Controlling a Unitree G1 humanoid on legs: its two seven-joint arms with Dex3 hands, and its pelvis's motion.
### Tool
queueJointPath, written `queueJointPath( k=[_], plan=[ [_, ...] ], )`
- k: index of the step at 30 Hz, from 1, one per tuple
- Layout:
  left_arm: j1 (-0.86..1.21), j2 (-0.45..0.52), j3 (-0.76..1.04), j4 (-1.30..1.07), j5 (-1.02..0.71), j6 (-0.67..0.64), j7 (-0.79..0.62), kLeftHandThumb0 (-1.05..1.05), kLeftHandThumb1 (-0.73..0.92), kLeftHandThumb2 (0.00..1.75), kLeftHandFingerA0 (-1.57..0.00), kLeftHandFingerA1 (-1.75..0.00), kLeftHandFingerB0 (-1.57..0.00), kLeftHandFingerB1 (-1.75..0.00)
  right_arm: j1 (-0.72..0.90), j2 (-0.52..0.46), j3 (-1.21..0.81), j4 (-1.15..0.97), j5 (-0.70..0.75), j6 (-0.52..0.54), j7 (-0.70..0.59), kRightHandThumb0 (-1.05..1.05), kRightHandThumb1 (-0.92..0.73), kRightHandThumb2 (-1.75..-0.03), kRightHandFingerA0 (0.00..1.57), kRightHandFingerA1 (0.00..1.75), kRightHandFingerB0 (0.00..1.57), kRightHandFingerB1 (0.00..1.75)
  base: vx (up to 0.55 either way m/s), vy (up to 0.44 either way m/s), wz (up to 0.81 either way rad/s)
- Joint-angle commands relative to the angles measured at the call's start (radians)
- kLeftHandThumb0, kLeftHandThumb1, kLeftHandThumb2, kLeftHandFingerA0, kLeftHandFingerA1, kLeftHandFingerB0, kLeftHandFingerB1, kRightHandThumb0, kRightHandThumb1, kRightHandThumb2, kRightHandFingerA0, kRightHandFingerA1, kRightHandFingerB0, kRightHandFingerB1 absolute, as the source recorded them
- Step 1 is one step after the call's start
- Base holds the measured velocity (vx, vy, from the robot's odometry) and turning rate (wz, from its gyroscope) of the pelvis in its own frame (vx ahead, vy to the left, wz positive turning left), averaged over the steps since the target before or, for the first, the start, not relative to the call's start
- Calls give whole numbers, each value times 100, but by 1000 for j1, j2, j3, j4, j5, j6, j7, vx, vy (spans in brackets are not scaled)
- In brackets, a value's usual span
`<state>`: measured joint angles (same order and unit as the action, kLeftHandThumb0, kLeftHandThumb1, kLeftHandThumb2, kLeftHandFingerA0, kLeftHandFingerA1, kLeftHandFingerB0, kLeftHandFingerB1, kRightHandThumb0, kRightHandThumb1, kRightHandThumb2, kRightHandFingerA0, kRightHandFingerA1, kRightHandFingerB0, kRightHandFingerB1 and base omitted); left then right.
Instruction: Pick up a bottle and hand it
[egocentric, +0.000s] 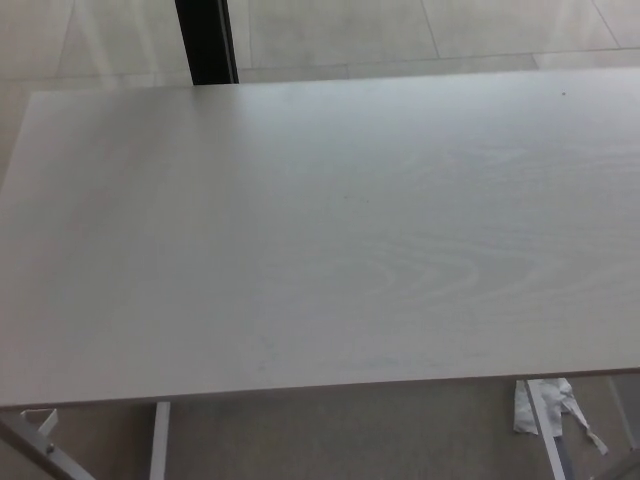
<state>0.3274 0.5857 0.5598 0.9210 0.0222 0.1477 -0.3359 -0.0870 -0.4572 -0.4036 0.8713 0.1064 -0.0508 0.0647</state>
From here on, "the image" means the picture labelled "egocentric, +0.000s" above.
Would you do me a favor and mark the black vertical pillar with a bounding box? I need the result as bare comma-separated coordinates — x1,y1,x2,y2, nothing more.
174,0,240,86

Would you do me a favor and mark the white table leg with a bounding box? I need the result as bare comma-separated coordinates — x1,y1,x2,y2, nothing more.
148,401,172,480
527,380,569,480

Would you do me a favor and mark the crumpled white paper scrap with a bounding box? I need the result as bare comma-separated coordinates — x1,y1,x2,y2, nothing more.
512,378,610,456

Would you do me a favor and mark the grey diagonal table brace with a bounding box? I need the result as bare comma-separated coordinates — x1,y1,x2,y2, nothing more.
0,414,94,480

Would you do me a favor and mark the white table bracket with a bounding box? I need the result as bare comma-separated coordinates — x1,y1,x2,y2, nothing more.
19,408,58,437

